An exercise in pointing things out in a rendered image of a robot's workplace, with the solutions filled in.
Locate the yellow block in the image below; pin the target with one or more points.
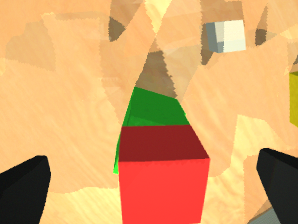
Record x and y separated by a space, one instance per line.
293 82

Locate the red block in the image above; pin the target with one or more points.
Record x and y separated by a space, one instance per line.
163 171

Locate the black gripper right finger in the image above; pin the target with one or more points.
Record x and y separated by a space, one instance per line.
279 176

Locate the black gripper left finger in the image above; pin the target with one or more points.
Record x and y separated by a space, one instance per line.
23 191

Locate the green block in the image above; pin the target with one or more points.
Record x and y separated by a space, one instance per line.
144 112
157 98

